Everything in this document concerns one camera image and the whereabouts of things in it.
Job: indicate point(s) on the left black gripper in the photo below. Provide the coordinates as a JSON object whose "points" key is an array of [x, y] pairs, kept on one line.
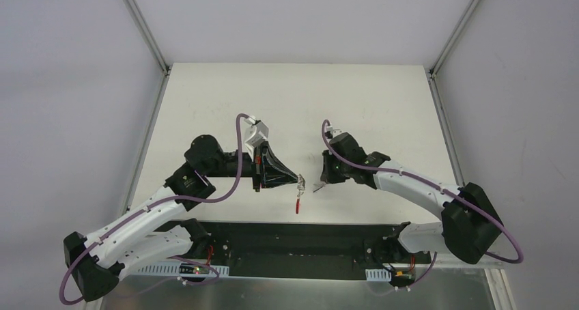
{"points": [[259, 166]]}

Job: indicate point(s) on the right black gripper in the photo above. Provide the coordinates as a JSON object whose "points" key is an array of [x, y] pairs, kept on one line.
{"points": [[326, 168]]}

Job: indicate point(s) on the silver key with black tag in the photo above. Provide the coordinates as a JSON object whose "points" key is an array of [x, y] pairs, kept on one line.
{"points": [[318, 186]]}

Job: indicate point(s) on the red handled metal keyring holder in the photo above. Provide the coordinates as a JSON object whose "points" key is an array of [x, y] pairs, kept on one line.
{"points": [[301, 186]]}

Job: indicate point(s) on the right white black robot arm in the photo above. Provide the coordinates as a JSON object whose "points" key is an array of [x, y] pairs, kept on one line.
{"points": [[466, 225]]}

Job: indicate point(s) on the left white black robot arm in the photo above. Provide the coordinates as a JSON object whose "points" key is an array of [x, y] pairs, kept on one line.
{"points": [[100, 260]]}

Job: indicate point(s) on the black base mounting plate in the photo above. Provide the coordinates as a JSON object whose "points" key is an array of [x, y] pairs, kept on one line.
{"points": [[302, 251]]}

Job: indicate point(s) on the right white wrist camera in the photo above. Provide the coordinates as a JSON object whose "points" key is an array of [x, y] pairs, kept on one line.
{"points": [[330, 132]]}

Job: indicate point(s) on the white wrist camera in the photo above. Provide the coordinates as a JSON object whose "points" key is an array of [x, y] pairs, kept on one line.
{"points": [[256, 133], [330, 132]]}

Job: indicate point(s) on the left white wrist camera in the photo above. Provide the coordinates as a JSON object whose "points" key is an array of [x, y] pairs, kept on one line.
{"points": [[256, 133]]}

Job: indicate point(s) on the right white cable duct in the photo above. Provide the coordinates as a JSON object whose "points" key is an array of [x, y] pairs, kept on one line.
{"points": [[378, 275]]}

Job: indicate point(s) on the white cable duct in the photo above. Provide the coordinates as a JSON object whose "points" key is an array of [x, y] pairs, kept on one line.
{"points": [[378, 275], [183, 269]]}

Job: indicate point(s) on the left white cable duct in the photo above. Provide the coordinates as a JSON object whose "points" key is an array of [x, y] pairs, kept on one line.
{"points": [[183, 269]]}

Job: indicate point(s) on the right aluminium frame post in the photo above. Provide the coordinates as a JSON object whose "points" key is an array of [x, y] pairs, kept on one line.
{"points": [[454, 37]]}

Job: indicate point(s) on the aluminium frame post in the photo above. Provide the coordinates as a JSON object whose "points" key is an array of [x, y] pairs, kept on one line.
{"points": [[141, 24], [454, 37]]}

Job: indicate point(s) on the left aluminium frame post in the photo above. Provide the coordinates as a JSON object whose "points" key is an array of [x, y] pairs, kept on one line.
{"points": [[141, 24]]}

